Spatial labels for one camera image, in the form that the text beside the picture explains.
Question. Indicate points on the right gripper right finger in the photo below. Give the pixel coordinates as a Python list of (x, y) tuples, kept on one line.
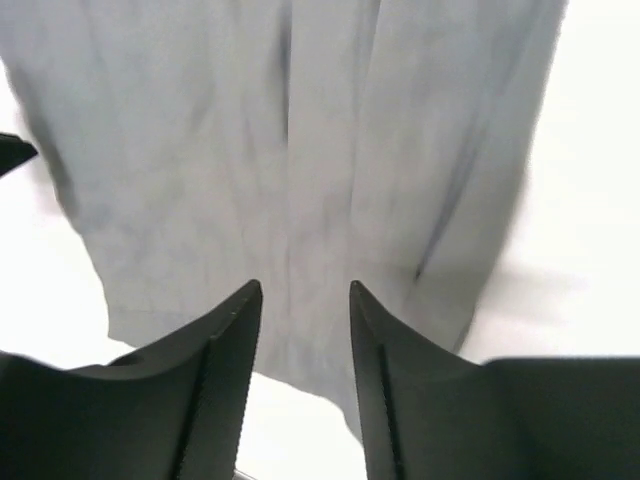
[(426, 413)]

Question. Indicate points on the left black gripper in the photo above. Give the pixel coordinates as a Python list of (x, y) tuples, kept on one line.
[(14, 152)]

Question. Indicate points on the grey pleated skirt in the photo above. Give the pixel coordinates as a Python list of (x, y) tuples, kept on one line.
[(194, 145)]

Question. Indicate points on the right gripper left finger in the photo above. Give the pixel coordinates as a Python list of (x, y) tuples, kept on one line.
[(173, 409)]

